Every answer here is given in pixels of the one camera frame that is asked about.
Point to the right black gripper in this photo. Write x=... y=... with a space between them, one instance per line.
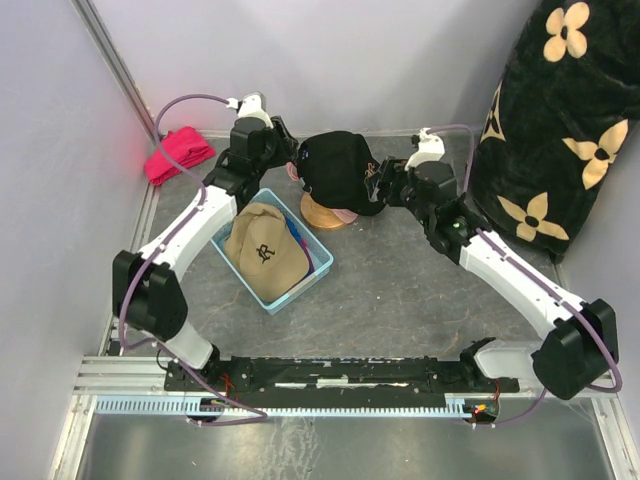
x=390 y=171

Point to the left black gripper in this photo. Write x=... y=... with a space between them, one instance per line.
x=286 y=143

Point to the pink cap with R logo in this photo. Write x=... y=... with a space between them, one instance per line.
x=345 y=215

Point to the tan cap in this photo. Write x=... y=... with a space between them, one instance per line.
x=265 y=253

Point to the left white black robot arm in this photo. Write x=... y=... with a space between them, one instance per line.
x=146 y=285

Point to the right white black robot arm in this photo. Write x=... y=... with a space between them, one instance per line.
x=577 y=344

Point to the colourful cap in basket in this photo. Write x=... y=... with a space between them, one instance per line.
x=302 y=243

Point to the red cloth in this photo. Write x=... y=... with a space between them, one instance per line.
x=186 y=146

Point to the black floral blanket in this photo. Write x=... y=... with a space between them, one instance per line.
x=567 y=100

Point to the aluminium corner profile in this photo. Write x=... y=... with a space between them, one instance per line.
x=97 y=29

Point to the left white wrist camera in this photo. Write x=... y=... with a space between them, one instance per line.
x=250 y=106

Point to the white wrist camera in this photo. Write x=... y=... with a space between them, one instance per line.
x=428 y=147
x=250 y=106

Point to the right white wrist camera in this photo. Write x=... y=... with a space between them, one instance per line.
x=428 y=147

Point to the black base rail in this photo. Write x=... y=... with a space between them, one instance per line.
x=351 y=382

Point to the light blue cable duct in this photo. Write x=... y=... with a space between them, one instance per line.
x=202 y=406

